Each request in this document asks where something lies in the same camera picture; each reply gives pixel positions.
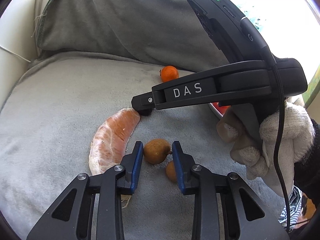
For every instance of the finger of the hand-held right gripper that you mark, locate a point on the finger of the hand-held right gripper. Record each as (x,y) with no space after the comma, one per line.
(146,101)

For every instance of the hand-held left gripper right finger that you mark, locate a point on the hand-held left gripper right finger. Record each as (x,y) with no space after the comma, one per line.
(178,166)

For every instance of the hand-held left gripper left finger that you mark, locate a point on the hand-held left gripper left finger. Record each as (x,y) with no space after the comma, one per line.
(136,166)

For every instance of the floral white plate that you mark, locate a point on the floral white plate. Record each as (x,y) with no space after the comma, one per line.
(215,111)

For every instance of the person's right forearm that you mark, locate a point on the person's right forearm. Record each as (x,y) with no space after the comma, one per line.
(308,165)

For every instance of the person's right hand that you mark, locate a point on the person's right hand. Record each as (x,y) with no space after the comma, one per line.
(285,135)

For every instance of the small tangerine with stem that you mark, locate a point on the small tangerine with stem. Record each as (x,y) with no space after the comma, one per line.
(170,74)

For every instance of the peeled pomelo segment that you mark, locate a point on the peeled pomelo segment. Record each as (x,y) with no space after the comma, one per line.
(112,135)

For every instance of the dark grey rolled blanket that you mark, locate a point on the dark grey rolled blanket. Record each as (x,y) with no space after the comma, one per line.
(120,22)

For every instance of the light grey fleece blanket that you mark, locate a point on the light grey fleece blanket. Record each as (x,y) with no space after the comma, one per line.
(50,120)

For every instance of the striped cloth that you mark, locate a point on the striped cloth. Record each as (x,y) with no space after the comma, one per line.
(296,205)

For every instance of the white cabinet panel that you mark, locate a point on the white cabinet panel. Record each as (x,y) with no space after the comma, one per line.
(15,30)

